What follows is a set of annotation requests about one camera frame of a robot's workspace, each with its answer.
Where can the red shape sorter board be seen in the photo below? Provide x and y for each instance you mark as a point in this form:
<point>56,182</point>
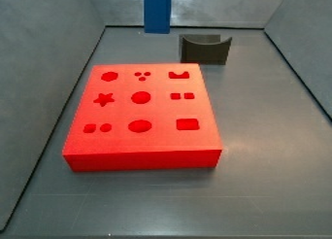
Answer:
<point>144,118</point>

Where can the blue rectangular block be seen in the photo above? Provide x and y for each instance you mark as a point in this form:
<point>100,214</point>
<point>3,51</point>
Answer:
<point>156,16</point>

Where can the dark grey curved holder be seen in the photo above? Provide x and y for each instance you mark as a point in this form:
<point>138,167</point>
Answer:
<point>204,48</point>

